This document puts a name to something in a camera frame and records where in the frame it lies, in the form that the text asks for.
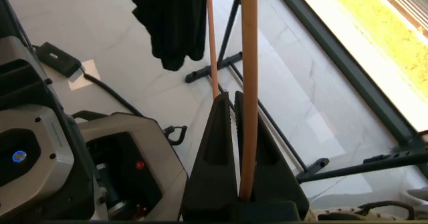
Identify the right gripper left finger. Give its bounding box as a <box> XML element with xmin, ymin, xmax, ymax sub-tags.
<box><xmin>180</xmin><ymin>92</ymin><xmax>241</xmax><ymax>222</ymax></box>

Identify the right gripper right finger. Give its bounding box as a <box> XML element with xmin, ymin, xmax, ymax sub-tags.
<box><xmin>233</xmin><ymin>90</ymin><xmax>310</xmax><ymax>222</ymax></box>

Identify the pink clothes hanger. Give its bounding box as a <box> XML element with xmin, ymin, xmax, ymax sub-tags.
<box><xmin>205</xmin><ymin>0</ymin><xmax>259</xmax><ymax>202</ymax></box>

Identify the black garment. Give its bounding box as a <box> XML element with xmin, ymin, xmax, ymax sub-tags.
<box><xmin>130</xmin><ymin>0</ymin><xmax>208</xmax><ymax>72</ymax></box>

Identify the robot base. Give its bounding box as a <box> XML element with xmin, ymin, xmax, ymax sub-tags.
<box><xmin>0</xmin><ymin>0</ymin><xmax>189</xmax><ymax>222</ymax></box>

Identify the black clothes rack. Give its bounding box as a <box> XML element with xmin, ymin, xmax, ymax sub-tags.
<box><xmin>185</xmin><ymin>0</ymin><xmax>428</xmax><ymax>185</ymax></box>

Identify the black cable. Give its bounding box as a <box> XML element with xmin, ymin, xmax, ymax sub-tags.
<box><xmin>82</xmin><ymin>72</ymin><xmax>145</xmax><ymax>118</ymax></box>

